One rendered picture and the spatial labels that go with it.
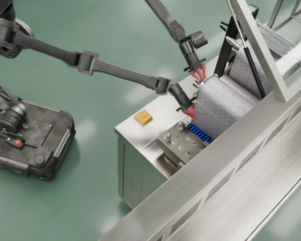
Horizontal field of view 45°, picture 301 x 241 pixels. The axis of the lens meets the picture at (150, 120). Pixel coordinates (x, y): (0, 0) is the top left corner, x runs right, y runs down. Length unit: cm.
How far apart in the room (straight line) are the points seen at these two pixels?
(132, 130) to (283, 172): 91
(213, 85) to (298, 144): 47
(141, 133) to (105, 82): 150
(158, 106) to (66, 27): 211
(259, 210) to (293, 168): 21
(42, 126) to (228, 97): 159
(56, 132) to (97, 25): 156
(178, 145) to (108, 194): 111
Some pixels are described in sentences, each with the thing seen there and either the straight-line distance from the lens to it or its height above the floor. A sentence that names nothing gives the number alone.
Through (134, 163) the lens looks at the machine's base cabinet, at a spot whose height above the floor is 74.
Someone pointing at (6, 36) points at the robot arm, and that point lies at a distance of 160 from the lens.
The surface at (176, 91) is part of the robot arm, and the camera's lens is 175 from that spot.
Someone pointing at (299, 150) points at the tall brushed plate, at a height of 144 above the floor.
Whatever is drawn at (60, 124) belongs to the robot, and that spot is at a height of 24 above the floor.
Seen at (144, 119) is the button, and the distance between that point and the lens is 194.
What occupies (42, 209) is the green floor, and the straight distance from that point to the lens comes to 274.
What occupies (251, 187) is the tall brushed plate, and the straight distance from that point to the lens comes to 123.
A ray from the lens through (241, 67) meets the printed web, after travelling 176.
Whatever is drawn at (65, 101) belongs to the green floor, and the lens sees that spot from 324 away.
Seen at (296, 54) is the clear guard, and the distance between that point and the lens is 127.
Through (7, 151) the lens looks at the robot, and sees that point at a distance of 274.
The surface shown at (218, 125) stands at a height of 116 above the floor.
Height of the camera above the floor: 248
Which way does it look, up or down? 54 degrees down
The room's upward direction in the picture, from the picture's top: 7 degrees clockwise
